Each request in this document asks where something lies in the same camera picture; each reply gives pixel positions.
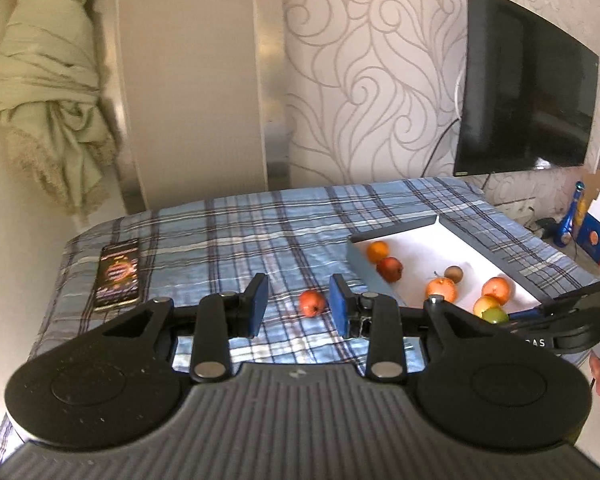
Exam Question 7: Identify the black wall television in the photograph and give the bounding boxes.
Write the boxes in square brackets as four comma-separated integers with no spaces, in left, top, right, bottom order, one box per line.
[453,0,600,176]

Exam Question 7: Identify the large orange with stem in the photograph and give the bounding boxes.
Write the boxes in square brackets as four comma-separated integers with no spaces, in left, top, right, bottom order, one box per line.
[425,275,458,302]

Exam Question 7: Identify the brown kiwi fruit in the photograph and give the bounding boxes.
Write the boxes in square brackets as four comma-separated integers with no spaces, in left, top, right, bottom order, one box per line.
[444,266,464,284]

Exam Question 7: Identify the black smartphone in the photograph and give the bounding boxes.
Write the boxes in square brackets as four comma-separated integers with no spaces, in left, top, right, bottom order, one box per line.
[92,238,140,311]

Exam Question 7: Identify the orange tangerine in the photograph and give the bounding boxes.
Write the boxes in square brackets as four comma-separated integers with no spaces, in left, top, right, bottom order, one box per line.
[366,240,390,264]

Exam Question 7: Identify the grey white tray box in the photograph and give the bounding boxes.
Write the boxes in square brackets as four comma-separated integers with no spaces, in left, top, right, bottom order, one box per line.
[347,216,550,313]

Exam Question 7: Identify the black power adapter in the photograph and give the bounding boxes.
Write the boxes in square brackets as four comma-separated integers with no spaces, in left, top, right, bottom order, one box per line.
[532,217,559,240]

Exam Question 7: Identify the green lime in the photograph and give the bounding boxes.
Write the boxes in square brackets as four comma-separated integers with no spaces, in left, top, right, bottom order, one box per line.
[481,307,509,324]

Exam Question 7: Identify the red apple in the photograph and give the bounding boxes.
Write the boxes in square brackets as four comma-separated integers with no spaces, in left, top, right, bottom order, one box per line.
[376,256,404,283]

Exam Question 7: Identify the blue plaid tablecloth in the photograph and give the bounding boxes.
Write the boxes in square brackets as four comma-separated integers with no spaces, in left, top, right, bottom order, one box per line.
[0,175,600,470]

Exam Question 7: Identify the blue glass bottle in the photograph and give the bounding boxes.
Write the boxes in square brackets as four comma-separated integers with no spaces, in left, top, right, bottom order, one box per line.
[553,181,585,248]

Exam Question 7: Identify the green tied curtain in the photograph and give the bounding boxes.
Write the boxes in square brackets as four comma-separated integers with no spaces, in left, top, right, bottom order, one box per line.
[0,0,117,216]

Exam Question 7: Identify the blue orange cardboard box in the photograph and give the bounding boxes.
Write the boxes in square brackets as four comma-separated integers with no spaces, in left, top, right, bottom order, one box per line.
[576,170,600,266]

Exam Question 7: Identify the black television cable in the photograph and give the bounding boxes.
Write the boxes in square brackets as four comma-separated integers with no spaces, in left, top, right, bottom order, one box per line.
[419,118,462,179]

